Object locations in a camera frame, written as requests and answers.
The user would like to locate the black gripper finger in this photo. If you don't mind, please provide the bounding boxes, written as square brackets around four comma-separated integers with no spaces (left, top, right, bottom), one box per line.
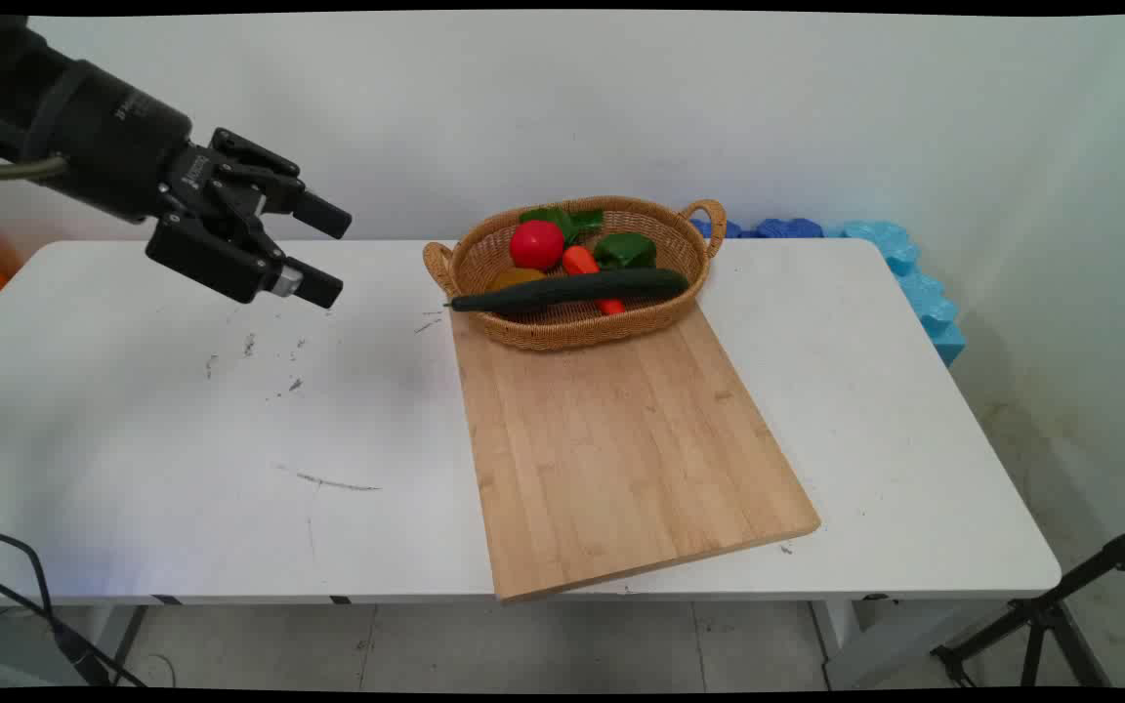
[145,190,345,310]
[209,127,354,241]

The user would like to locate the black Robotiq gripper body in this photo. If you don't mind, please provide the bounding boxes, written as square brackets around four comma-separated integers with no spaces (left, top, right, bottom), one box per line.
[23,59,236,233]

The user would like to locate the dark green cucumber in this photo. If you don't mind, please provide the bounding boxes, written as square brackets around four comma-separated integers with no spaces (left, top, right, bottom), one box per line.
[443,268,691,314]

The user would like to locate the red tomato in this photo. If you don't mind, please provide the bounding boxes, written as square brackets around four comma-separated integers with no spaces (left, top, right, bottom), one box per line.
[510,220,565,271]

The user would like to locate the green leafy vegetable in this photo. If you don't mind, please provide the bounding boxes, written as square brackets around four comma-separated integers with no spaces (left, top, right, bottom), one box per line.
[521,207,605,245]

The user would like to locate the orange carrot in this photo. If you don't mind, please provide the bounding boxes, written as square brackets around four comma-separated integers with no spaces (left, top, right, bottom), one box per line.
[562,245,627,315]

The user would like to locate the woven wicker basket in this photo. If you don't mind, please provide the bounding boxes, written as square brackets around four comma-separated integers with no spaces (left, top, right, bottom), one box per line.
[423,196,728,352]

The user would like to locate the green bell pepper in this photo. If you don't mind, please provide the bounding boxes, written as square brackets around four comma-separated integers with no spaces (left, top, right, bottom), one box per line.
[593,232,658,271]

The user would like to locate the bamboo cutting board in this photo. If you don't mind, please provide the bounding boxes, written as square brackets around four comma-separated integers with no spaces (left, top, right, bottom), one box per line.
[447,298,822,603]

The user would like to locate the white table leg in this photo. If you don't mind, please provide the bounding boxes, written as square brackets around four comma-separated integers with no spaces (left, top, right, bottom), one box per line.
[810,598,1013,690]
[0,605,148,687]

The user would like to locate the dark blue foam piece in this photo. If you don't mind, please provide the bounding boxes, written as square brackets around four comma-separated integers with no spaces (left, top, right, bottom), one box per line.
[689,217,825,240]

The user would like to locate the light blue foam piece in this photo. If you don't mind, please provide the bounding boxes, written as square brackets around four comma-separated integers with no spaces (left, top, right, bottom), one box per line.
[824,220,967,367]

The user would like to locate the black tripod stand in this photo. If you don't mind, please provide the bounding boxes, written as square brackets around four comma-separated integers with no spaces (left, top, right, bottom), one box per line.
[931,516,1125,689]

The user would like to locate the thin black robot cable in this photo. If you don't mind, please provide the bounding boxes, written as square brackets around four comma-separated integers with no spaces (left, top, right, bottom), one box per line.
[0,156,68,184]

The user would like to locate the black cable with connector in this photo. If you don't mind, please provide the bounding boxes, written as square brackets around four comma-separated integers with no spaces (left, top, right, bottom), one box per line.
[0,524,146,687]

